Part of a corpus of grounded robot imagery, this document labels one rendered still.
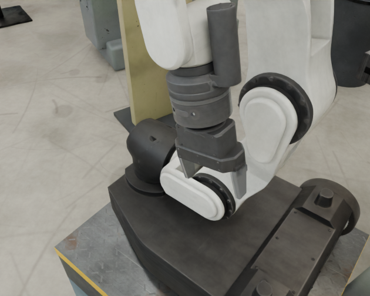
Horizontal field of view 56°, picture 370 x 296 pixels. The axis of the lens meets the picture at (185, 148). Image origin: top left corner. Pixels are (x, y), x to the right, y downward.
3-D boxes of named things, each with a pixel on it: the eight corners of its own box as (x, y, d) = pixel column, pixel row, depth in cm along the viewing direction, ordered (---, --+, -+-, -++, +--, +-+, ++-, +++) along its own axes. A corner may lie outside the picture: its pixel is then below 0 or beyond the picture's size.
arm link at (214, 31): (155, 97, 50) (137, 14, 44) (201, 68, 56) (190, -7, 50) (221, 111, 43) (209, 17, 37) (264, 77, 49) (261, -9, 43)
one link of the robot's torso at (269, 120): (174, 199, 96) (244, 73, 59) (215, 160, 108) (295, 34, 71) (217, 239, 93) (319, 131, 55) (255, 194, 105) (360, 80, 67)
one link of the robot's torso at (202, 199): (159, 195, 100) (157, 162, 92) (201, 158, 112) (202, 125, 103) (218, 232, 91) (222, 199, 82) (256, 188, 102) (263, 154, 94)
